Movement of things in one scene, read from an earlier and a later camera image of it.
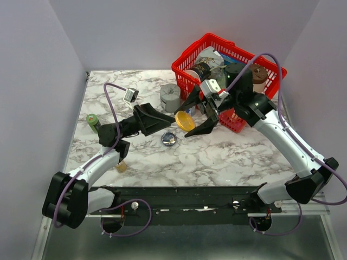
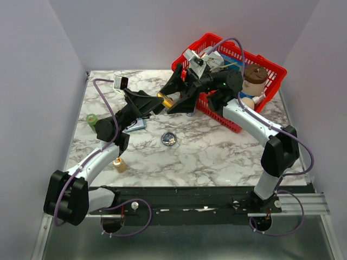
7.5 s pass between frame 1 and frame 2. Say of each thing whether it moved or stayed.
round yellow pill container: moved
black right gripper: moved
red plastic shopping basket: stayed
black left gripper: moved
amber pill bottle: stayed
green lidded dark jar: stayed
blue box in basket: stayed
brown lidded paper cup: stayed
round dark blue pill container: stayed
